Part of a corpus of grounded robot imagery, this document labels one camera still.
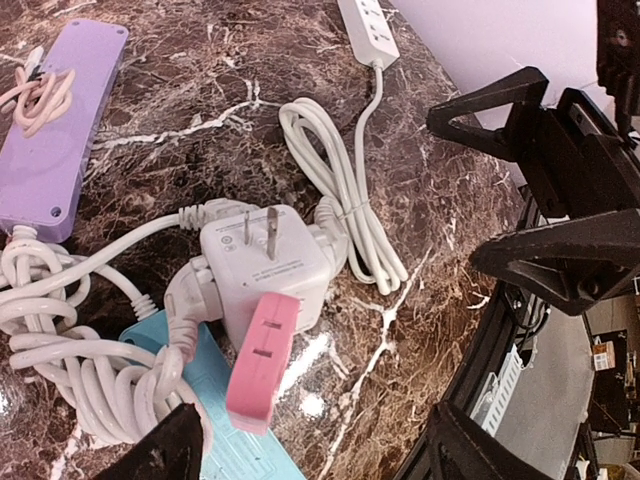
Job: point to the white cube socket adapter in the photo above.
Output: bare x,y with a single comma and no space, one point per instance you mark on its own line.
267,250

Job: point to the white slotted cable duct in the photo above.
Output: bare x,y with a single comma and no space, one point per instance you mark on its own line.
496,394

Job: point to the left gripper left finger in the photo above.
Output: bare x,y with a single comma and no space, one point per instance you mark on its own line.
172,450

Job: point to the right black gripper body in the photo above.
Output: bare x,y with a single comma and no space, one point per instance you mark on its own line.
580,165

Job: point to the pink plug adapter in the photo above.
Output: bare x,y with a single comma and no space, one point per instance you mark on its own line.
261,362

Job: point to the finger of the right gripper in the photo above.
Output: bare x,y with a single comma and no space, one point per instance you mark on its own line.
498,119
571,265

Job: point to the teal power strip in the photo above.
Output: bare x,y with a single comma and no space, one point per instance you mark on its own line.
235,455

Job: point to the white charger with cable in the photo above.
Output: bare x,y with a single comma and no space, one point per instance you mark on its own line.
38,97

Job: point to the white power strip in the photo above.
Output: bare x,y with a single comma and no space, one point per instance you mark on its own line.
369,33

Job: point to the white three-pin plug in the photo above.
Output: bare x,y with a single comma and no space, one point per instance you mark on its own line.
191,298

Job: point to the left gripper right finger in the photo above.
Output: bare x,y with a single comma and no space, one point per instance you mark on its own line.
453,446

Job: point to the purple power strip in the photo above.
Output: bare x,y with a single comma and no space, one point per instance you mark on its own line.
42,176

